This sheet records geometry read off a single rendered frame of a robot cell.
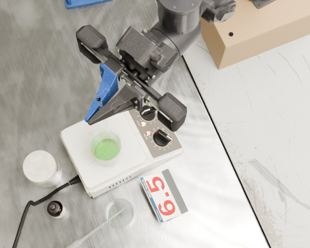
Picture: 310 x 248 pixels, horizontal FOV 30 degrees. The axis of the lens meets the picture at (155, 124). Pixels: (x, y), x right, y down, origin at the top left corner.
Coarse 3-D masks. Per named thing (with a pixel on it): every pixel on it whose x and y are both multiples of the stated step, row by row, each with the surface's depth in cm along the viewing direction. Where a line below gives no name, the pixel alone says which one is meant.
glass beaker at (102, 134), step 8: (112, 128) 96; (96, 136) 97; (104, 136) 100; (112, 136) 99; (120, 136) 96; (120, 144) 96; (120, 152) 97; (96, 160) 100; (104, 160) 95; (112, 160) 97
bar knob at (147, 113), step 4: (144, 108) 108; (148, 108) 107; (152, 108) 107; (140, 112) 108; (144, 112) 106; (148, 112) 107; (152, 112) 108; (144, 116) 107; (148, 116) 108; (152, 116) 108; (148, 120) 108
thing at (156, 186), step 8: (152, 176) 108; (160, 176) 109; (152, 184) 107; (160, 184) 108; (152, 192) 106; (160, 192) 107; (168, 192) 109; (160, 200) 107; (168, 200) 108; (160, 208) 106; (168, 208) 107; (176, 208) 108; (168, 216) 106
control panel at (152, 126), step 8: (136, 112) 108; (136, 120) 107; (144, 120) 108; (152, 120) 108; (144, 128) 107; (152, 128) 107; (160, 128) 108; (144, 136) 106; (152, 136) 107; (176, 136) 109; (152, 144) 106; (168, 144) 108; (176, 144) 108; (152, 152) 105; (160, 152) 106; (168, 152) 107
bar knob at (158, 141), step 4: (156, 132) 106; (160, 132) 106; (164, 132) 106; (156, 136) 107; (160, 136) 106; (164, 136) 106; (168, 136) 106; (156, 140) 106; (160, 140) 107; (164, 140) 106; (168, 140) 106; (160, 144) 106; (164, 144) 107
